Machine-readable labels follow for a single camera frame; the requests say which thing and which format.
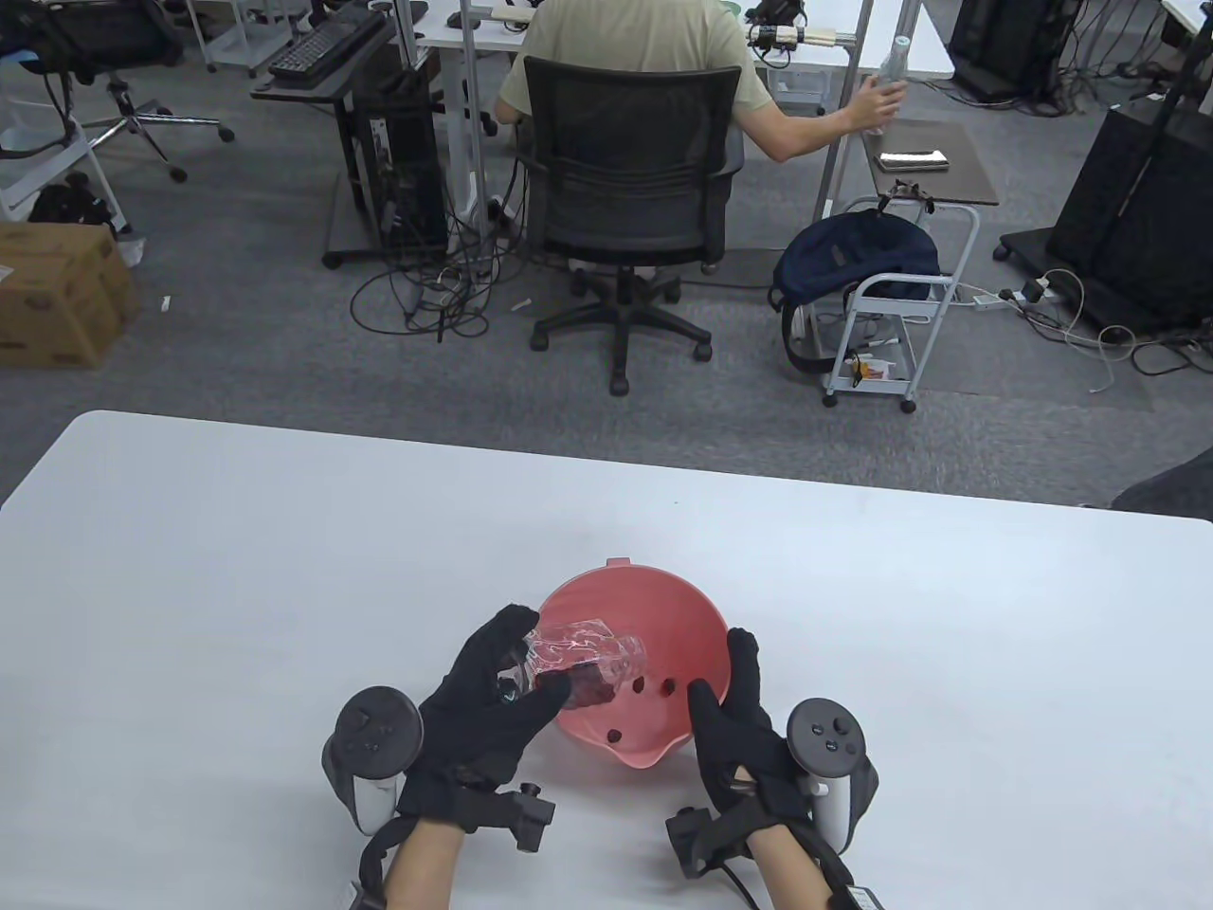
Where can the person's left hand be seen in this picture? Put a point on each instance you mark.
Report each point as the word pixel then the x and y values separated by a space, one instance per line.
pixel 464 739

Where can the person's right hand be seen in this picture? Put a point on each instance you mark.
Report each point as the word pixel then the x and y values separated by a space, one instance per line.
pixel 749 749

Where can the pile of dark cranberries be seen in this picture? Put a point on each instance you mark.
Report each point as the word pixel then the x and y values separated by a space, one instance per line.
pixel 588 687

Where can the pink salad bowl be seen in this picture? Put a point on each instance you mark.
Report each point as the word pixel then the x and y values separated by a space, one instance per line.
pixel 682 616

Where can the clear plastic jar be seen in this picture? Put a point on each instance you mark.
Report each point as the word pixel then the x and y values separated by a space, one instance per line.
pixel 588 645

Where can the person's right forearm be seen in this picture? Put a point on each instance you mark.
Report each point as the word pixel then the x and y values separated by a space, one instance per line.
pixel 787 872

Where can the right grey white controller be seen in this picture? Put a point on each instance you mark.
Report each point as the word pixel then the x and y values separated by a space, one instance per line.
pixel 824 739

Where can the grey white controller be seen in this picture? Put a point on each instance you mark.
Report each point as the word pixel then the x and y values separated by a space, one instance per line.
pixel 824 739
pixel 374 730

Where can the left grey white controller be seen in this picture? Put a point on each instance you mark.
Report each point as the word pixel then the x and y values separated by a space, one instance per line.
pixel 374 730

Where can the small red white packet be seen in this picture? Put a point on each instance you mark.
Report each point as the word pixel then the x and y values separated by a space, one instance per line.
pixel 877 368

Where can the white rolling cart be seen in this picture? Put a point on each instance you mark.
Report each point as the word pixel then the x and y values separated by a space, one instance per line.
pixel 900 284

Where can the white power strip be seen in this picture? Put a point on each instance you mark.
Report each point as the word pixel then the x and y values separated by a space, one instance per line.
pixel 986 300

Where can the navy blue backpack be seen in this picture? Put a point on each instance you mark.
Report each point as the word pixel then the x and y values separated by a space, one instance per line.
pixel 853 251

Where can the black computer tower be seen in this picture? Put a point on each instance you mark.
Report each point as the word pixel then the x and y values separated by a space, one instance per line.
pixel 407 161

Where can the brown side table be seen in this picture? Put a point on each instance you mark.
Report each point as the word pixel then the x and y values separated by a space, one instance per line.
pixel 948 190

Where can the brown cardboard box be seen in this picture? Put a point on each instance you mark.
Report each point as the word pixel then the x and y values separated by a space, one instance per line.
pixel 57 303

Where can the black mesh office chair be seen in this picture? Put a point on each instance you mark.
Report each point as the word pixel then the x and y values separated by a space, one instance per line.
pixel 630 161

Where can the small dark flat device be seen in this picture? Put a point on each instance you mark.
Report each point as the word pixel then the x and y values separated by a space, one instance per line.
pixel 912 161

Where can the black wheeled cabinet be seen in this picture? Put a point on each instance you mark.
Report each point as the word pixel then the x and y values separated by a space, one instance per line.
pixel 1137 218

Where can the black bag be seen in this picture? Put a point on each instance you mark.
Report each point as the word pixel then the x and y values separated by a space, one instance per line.
pixel 66 204

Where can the black rolling computer stand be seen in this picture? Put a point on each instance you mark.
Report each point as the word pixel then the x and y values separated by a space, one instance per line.
pixel 303 90

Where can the clear drinking bottle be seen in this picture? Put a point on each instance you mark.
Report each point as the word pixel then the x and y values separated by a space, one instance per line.
pixel 896 66

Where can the white metal rack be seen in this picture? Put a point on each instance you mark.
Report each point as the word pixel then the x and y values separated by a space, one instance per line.
pixel 19 194

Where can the black keyboard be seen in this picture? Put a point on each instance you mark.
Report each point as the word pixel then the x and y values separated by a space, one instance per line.
pixel 322 43

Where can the white office desk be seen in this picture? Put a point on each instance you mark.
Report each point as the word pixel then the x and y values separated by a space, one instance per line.
pixel 924 47

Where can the black headset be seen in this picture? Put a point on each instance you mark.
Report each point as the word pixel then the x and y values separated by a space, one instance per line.
pixel 777 9

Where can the black equipment rack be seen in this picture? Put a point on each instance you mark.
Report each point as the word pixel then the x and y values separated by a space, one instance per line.
pixel 1004 47

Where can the office chair with chrome base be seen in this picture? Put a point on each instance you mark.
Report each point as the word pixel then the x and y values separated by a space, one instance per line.
pixel 104 38

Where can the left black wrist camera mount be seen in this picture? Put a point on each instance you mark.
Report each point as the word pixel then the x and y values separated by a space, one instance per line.
pixel 526 815

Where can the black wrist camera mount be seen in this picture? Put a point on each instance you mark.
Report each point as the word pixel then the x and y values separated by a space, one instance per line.
pixel 526 815
pixel 697 839

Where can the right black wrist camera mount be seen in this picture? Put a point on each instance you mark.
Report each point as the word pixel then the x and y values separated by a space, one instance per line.
pixel 697 839

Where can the silver metal frame post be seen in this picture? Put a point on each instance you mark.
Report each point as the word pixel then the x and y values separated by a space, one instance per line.
pixel 839 161
pixel 472 142

